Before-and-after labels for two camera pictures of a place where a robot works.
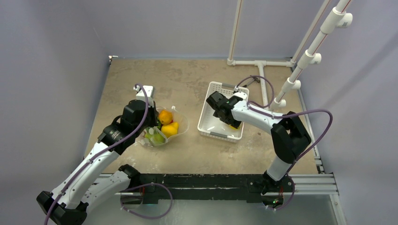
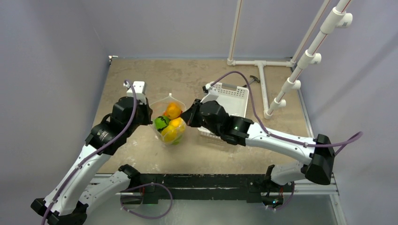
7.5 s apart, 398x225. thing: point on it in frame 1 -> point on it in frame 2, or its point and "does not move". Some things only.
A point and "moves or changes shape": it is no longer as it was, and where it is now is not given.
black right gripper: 224,116 -> 195,113
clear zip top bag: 171,122 moves or changes shape
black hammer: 256,79 does not move
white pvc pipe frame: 340,15 does not move
